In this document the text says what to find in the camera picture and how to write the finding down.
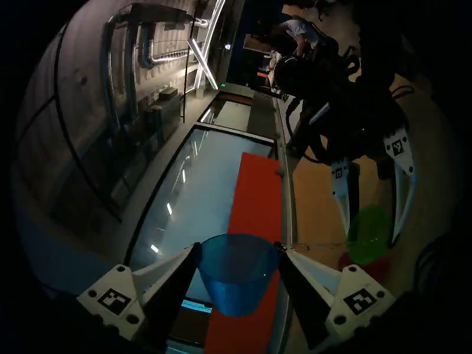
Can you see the blue plastic cup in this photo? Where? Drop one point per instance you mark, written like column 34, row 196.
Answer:
column 236, row 273

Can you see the green plastic cup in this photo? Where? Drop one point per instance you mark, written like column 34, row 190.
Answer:
column 370, row 236

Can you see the red plastic cup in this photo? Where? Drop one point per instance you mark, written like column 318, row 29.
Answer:
column 376, row 271

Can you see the red desk screen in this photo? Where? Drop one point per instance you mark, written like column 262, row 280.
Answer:
column 254, row 199

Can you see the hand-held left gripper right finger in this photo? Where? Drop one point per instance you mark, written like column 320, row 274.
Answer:
column 348, row 291

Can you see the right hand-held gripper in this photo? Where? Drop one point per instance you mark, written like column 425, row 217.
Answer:
column 343, row 107

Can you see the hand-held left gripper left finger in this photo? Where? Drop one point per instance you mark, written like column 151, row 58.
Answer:
column 121, row 285

